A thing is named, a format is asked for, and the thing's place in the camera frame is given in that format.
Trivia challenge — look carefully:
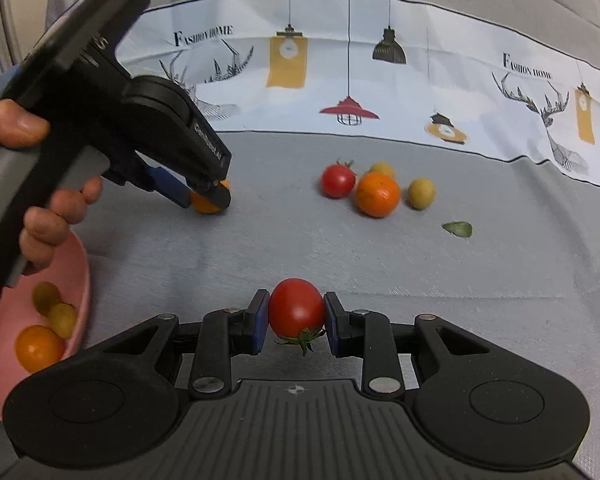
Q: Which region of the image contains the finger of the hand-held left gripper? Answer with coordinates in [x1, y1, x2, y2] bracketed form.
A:
[180, 109, 233, 210]
[127, 151, 192, 209]

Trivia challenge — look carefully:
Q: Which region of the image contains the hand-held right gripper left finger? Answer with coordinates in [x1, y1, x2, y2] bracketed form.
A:
[95, 289, 271, 398]

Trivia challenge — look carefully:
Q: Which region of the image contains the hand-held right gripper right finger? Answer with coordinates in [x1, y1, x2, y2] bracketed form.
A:
[323, 291, 501, 398]

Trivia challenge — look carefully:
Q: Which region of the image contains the red cherry tomato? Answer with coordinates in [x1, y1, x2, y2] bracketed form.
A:
[321, 160, 357, 199]
[268, 278, 327, 357]

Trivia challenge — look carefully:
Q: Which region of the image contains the small orange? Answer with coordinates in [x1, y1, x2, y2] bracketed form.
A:
[14, 325, 66, 375]
[190, 180, 232, 216]
[356, 171, 402, 219]

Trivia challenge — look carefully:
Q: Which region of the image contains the pink round plate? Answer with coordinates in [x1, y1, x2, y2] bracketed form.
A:
[0, 232, 92, 420]

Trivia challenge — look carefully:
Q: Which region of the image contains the yellow-green cherry tomato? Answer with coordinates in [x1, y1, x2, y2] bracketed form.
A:
[407, 178, 436, 210]
[47, 303, 79, 339]
[32, 281, 63, 317]

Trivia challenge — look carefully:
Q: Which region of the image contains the person's left hand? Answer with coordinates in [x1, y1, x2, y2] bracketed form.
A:
[0, 99, 104, 277]

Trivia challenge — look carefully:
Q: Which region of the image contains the grey curtain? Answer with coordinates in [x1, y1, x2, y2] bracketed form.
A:
[0, 0, 56, 86]

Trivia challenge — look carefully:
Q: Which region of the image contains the grey cover with printed border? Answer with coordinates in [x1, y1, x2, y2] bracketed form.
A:
[45, 0, 600, 191]

